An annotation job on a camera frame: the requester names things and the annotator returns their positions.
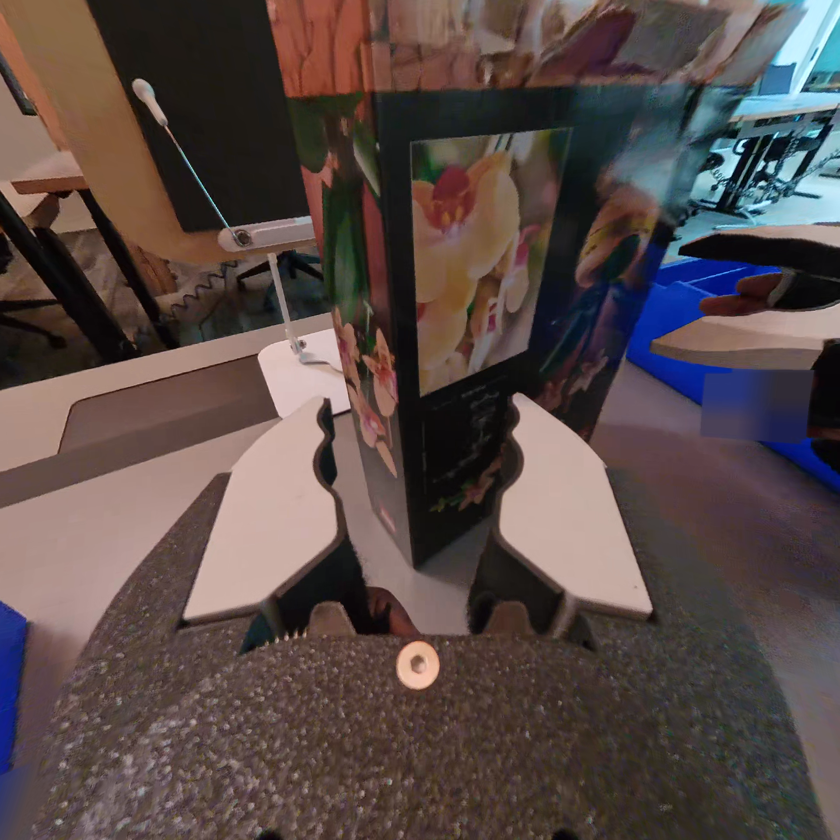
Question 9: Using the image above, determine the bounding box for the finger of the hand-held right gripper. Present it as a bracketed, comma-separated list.
[678, 222, 840, 273]
[650, 307, 840, 371]

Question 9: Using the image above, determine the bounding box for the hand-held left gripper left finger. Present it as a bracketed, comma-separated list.
[181, 395, 349, 624]

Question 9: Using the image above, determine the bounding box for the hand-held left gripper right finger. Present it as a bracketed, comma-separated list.
[491, 392, 655, 636]

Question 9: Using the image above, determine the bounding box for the black orchid lego box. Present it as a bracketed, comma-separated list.
[264, 0, 809, 570]

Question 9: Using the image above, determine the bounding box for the blue plastic bin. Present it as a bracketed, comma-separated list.
[0, 599, 30, 777]
[625, 258, 840, 494]

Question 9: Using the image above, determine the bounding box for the person's right hand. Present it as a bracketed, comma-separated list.
[699, 272, 788, 319]

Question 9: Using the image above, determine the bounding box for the wooden table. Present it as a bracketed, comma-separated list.
[707, 91, 840, 219]
[0, 153, 179, 363]

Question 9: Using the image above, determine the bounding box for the white tipped thin rod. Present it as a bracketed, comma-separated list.
[130, 77, 255, 248]

